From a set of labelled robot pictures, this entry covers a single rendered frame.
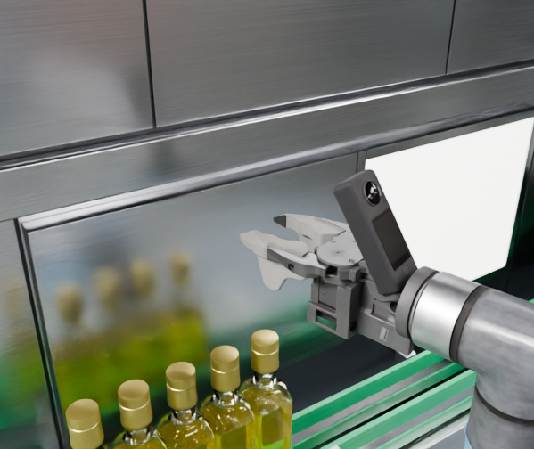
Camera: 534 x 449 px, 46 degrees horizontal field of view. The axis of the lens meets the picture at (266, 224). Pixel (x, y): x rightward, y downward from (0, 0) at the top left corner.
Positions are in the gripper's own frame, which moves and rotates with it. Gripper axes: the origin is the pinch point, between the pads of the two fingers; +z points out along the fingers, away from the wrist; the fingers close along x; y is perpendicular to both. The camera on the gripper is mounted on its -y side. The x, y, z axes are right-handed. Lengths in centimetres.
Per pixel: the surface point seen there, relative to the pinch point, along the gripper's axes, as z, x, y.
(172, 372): 3.8, -12.0, 15.7
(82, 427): 5.3, -23.1, 16.6
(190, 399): 1.8, -11.3, 18.8
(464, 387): -14, 33, 38
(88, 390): 17.0, -15.3, 23.7
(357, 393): -2.0, 19.4, 36.3
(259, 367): -0.2, -1.6, 19.2
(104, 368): 16.4, -12.9, 21.2
